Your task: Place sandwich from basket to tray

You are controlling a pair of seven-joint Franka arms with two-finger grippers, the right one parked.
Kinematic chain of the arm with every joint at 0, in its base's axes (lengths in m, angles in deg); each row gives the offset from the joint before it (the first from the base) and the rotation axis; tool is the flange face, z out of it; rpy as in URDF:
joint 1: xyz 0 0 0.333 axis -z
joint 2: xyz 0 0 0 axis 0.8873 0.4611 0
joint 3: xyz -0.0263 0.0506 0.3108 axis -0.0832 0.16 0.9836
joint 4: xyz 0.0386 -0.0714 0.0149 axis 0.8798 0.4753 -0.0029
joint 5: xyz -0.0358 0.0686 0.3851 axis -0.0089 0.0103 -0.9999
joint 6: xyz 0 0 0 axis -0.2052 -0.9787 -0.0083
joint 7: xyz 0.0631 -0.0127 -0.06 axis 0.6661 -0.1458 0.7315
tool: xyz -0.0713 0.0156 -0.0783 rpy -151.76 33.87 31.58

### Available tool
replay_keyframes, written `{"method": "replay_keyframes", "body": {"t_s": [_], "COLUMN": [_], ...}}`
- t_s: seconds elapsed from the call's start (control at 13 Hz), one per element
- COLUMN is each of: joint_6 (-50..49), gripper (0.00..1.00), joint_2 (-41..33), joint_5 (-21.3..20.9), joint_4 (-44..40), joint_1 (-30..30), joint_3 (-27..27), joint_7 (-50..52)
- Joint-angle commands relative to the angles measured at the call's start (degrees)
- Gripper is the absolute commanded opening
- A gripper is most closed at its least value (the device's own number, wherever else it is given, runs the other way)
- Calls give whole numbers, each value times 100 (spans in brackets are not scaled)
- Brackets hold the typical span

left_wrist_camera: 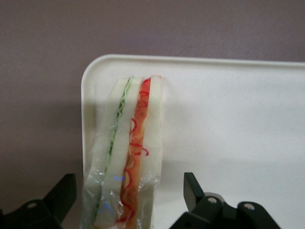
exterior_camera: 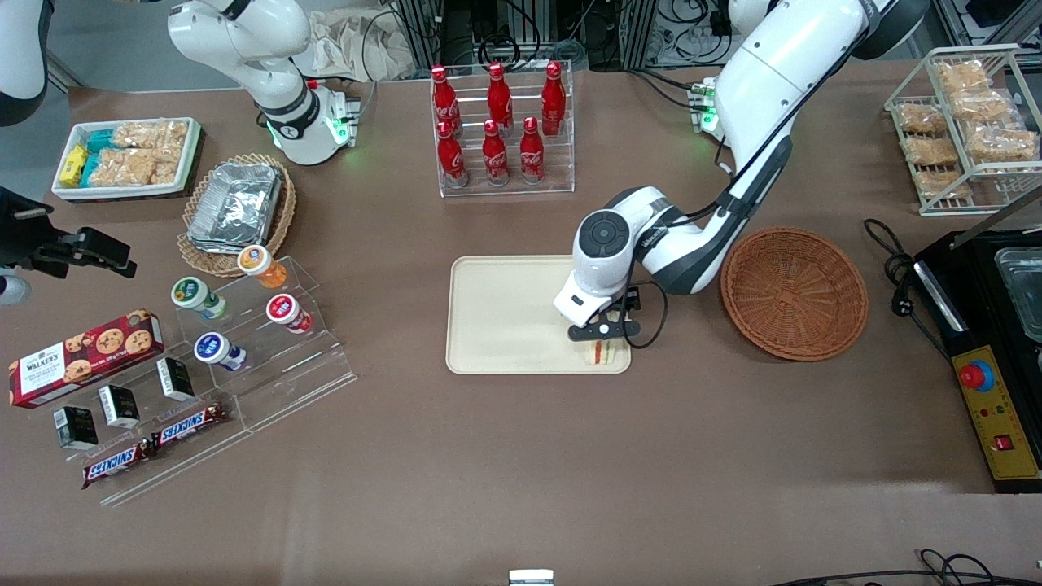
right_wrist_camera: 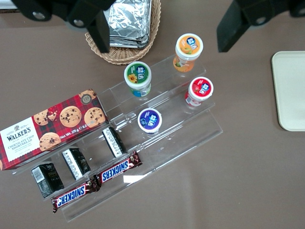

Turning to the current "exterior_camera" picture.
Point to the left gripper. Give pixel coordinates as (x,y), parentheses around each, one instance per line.
(634,299)

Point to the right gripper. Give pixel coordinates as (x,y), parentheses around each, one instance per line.
(27,238)

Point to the triangular sandwich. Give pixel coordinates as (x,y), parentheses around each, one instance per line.
(605,354)

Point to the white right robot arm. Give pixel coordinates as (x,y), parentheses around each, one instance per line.
(260,49)

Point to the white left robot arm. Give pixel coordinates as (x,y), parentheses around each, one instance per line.
(773,81)

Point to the beige plastic tray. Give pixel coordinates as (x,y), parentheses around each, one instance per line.
(505,313)

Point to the white rectangular snack tray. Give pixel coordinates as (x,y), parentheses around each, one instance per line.
(189,159)

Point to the brown wicker basket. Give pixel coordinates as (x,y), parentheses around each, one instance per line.
(794,293)

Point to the light wicker basket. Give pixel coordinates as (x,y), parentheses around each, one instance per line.
(281,216)

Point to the teal snack packet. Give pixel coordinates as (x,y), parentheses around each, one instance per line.
(101,141)
(89,169)

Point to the yellow snack packet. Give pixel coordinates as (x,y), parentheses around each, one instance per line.
(73,165)

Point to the red Walkers cookie box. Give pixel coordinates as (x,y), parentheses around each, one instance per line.
(81,358)

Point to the rice cracker packet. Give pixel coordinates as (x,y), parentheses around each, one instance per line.
(166,165)
(122,167)
(151,133)

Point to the green lid yogurt cup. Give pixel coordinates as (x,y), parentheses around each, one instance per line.
(195,295)

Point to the small black box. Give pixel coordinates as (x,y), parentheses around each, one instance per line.
(119,406)
(76,427)
(175,378)

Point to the blue lid yogurt cup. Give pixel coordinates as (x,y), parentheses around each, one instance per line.
(216,350)

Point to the aluminium foil container stack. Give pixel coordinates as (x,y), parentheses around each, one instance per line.
(236,203)

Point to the orange lid yogurt cup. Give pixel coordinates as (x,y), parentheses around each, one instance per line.
(259,264)

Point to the clear acrylic bottle rack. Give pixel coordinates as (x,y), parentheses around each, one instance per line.
(562,167)

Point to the Snickers chocolate bar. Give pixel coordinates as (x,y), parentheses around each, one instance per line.
(189,425)
(118,464)

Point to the red cola bottle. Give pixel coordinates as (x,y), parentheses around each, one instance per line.
(531,155)
(498,94)
(495,159)
(451,159)
(553,94)
(444,98)

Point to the red lid yogurt cup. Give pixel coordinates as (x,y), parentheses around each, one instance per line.
(286,312)

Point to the clear acrylic stepped stand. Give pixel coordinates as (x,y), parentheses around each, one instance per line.
(171,468)
(285,374)

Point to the beige cloth bag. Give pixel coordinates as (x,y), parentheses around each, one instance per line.
(350,45)

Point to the red emergency stop button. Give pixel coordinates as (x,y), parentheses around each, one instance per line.
(976,376)

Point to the clear bagged cracker packet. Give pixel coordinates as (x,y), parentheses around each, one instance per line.
(962,75)
(981,106)
(930,151)
(921,119)
(1001,144)
(942,184)

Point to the black appliance housing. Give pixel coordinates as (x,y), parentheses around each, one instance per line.
(981,317)

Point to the yellow control panel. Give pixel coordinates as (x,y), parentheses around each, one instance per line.
(1005,423)

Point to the grey metal bar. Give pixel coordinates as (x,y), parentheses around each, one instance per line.
(997,218)

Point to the clear glass container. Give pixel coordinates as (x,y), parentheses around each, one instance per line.
(1024,293)

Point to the small white metal bracket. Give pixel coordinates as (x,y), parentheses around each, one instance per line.
(531,578)

